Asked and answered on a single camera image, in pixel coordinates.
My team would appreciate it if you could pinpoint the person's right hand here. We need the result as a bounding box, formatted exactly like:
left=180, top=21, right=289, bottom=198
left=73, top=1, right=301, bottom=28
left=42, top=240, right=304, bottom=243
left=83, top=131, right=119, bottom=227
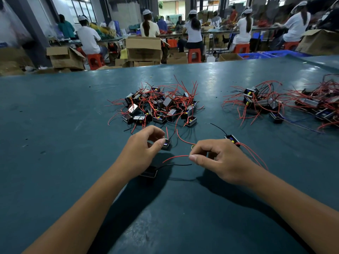
left=189, top=139, right=261, bottom=186

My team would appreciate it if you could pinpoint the person's left hand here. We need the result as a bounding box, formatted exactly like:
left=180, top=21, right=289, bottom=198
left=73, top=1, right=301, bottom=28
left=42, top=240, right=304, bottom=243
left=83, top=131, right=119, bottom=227
left=114, top=125, right=166, bottom=179

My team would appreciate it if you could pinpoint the central pile of wired modules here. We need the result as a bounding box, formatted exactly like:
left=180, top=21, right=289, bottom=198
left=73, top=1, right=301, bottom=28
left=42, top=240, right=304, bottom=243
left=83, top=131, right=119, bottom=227
left=108, top=77, right=204, bottom=146

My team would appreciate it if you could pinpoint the person's right forearm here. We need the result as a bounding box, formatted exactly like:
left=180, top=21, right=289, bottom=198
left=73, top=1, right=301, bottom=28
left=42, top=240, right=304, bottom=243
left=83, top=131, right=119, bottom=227
left=248, top=167, right=339, bottom=254

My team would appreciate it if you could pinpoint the person's left forearm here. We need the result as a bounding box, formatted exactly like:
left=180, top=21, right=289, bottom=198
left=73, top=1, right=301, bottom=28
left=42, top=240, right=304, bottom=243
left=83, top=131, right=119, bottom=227
left=24, top=167, right=133, bottom=254

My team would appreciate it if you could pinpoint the low cardboard box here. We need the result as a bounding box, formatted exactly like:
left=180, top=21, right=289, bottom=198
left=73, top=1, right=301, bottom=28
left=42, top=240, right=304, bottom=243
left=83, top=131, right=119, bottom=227
left=167, top=52, right=189, bottom=65

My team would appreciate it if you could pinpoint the large closed cardboard box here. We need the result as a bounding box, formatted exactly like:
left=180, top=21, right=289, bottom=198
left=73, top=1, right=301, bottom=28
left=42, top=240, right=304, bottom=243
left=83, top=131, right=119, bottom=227
left=125, top=37, right=163, bottom=61

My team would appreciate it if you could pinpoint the shallow cardboard box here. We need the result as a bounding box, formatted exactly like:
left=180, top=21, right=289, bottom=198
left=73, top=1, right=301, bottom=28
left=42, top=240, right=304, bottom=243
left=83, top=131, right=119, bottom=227
left=218, top=53, right=244, bottom=62

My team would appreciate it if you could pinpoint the blue plastic crate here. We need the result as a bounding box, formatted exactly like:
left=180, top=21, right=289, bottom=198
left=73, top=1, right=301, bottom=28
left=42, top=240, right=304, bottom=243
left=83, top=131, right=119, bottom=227
left=262, top=49, right=313, bottom=58
left=238, top=52, right=273, bottom=60

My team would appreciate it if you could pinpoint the open cardboard box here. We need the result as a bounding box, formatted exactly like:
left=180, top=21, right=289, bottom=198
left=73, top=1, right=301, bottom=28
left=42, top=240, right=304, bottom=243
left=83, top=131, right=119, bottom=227
left=47, top=46, right=87, bottom=70

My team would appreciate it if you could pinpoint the tilted cardboard box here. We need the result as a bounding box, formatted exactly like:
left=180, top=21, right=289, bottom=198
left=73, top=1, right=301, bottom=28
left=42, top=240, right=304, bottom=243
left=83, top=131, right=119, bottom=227
left=296, top=29, right=339, bottom=56

